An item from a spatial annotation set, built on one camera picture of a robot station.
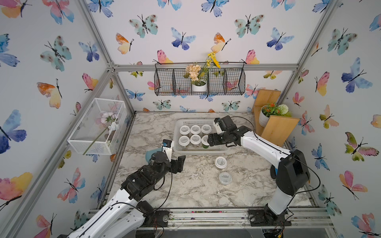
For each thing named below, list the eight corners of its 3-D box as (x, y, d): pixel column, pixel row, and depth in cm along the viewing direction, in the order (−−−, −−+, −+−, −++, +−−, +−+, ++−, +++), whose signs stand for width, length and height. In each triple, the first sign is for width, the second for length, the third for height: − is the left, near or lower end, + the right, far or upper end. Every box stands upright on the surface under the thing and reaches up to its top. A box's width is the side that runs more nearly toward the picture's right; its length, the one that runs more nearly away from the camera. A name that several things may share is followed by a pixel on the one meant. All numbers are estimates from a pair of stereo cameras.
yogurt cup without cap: (218, 185, 86) (220, 182, 82) (217, 175, 90) (219, 171, 85) (230, 185, 86) (232, 182, 82) (229, 175, 90) (231, 171, 85)
